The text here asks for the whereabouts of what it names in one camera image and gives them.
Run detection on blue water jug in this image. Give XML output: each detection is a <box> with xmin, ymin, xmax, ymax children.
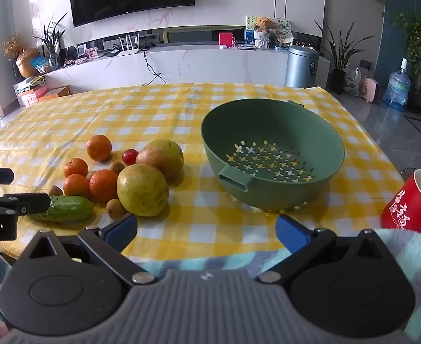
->
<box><xmin>383</xmin><ymin>58</ymin><xmax>412</xmax><ymax>112</ymax></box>

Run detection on speckled yellow-green pear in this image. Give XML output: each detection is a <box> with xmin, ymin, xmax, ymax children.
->
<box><xmin>116</xmin><ymin>164</ymin><xmax>170</xmax><ymax>217</ymax></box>

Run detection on red mug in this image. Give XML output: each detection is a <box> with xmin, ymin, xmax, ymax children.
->
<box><xmin>381</xmin><ymin>169</ymin><xmax>421</xmax><ymax>241</ymax></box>

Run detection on black power cable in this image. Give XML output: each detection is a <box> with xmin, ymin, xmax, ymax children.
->
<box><xmin>144</xmin><ymin>48</ymin><xmax>167</xmax><ymax>85</ymax></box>

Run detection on orange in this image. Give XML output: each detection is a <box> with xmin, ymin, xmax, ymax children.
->
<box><xmin>86</xmin><ymin>135</ymin><xmax>113</xmax><ymax>163</ymax></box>
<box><xmin>63</xmin><ymin>174</ymin><xmax>91</xmax><ymax>200</ymax></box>
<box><xmin>64</xmin><ymin>158</ymin><xmax>89</xmax><ymax>180</ymax></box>
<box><xmin>89</xmin><ymin>169</ymin><xmax>120</xmax><ymax>203</ymax></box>

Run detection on gold vase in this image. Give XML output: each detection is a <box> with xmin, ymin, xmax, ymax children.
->
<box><xmin>16</xmin><ymin>48</ymin><xmax>41</xmax><ymax>79</ymax></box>

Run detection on round paper fan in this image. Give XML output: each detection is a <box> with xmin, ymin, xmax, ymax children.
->
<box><xmin>271</xmin><ymin>19</ymin><xmax>293</xmax><ymax>36</ymax></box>

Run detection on green colander bowl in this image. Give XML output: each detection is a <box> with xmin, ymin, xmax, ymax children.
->
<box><xmin>200</xmin><ymin>98</ymin><xmax>345</xmax><ymax>212</ymax></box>

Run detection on pear with reddish blush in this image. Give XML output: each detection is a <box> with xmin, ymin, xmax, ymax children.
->
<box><xmin>135</xmin><ymin>140</ymin><xmax>184</xmax><ymax>183</ymax></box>

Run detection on green cucumber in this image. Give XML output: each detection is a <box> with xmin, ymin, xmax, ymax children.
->
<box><xmin>29</xmin><ymin>195</ymin><xmax>95</xmax><ymax>223</ymax></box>

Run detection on pink gift box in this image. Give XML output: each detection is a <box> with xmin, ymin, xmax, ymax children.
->
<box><xmin>19</xmin><ymin>86</ymin><xmax>50</xmax><ymax>107</ymax></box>

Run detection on trailing ivy plant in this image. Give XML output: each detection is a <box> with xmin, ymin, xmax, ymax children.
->
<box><xmin>383</xmin><ymin>11</ymin><xmax>421</xmax><ymax>94</ymax></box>

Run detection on red apple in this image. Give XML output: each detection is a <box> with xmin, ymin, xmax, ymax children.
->
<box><xmin>122</xmin><ymin>148</ymin><xmax>139</xmax><ymax>166</ymax></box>

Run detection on white router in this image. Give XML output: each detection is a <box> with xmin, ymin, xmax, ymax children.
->
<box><xmin>116</xmin><ymin>33</ymin><xmax>142</xmax><ymax>56</ymax></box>

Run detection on leafy plant in glass vase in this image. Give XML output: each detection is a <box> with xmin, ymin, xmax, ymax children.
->
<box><xmin>33</xmin><ymin>13</ymin><xmax>68</xmax><ymax>71</ymax></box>

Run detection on pink fan heater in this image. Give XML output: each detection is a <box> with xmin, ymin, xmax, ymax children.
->
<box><xmin>359</xmin><ymin>76</ymin><xmax>382</xmax><ymax>103</ymax></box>

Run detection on teal fleece blanket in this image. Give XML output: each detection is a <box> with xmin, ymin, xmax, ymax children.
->
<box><xmin>0</xmin><ymin>227</ymin><xmax>421</xmax><ymax>334</ymax></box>

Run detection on blue snack bag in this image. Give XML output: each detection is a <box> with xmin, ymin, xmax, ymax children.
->
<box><xmin>31</xmin><ymin>57</ymin><xmax>51</xmax><ymax>74</ymax></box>

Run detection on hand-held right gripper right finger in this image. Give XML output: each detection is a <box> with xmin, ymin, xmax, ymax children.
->
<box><xmin>255</xmin><ymin>214</ymin><xmax>397</xmax><ymax>284</ymax></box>

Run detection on blue-green painting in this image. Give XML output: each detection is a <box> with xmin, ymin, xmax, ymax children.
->
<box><xmin>245</xmin><ymin>15</ymin><xmax>268</xmax><ymax>42</ymax></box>

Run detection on orange cardboard box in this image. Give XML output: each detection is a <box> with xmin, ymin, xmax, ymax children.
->
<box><xmin>38</xmin><ymin>86</ymin><xmax>71</xmax><ymax>102</ymax></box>

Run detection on teddy bear in basket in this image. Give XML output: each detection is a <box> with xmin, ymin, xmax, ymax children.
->
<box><xmin>254</xmin><ymin>29</ymin><xmax>271</xmax><ymax>50</ymax></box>

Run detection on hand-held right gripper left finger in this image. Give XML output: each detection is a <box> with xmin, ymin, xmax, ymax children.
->
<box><xmin>19</xmin><ymin>213</ymin><xmax>159</xmax><ymax>286</ymax></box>

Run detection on yellow checked tablecloth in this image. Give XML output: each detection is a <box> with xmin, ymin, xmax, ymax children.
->
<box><xmin>0</xmin><ymin>82</ymin><xmax>407</xmax><ymax>263</ymax></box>

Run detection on tall-leaf plant in black pot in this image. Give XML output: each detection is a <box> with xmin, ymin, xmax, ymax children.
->
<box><xmin>314</xmin><ymin>19</ymin><xmax>376</xmax><ymax>95</ymax></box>

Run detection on dried flowers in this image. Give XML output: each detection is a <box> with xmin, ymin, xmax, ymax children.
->
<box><xmin>1</xmin><ymin>34</ymin><xmax>23</xmax><ymax>58</ymax></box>

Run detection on grey metal trash can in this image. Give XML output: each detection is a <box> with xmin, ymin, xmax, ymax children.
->
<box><xmin>285</xmin><ymin>45</ymin><xmax>320</xmax><ymax>88</ymax></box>

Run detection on white plastic bag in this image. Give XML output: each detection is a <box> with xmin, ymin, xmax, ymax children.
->
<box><xmin>343</xmin><ymin>68</ymin><xmax>362</xmax><ymax>97</ymax></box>

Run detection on white marble media cabinet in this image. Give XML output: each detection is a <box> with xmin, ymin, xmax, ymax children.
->
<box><xmin>42</xmin><ymin>41</ymin><xmax>331</xmax><ymax>94</ymax></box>

